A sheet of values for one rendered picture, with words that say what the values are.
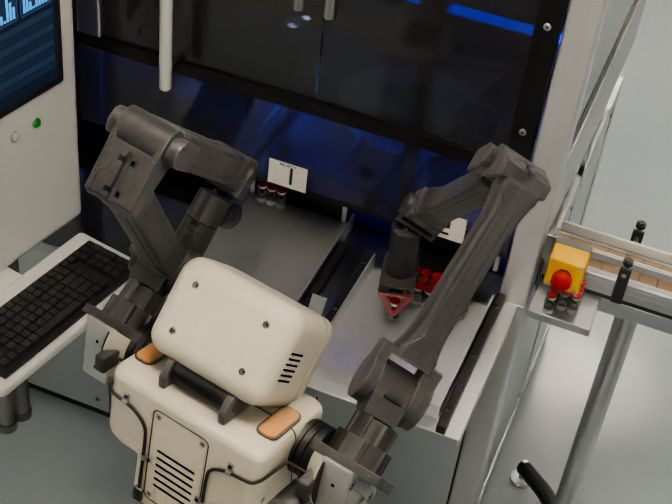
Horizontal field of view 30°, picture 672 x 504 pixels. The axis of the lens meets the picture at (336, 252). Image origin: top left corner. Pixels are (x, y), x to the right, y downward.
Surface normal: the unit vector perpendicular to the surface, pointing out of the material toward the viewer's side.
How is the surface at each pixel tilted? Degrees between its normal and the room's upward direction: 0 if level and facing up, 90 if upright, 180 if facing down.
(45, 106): 90
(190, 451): 82
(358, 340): 0
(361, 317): 0
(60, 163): 90
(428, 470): 90
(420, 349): 52
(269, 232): 0
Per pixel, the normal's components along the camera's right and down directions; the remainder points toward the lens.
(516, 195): 0.17, 0.04
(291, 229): 0.10, -0.76
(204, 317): -0.36, -0.15
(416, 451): -0.37, 0.57
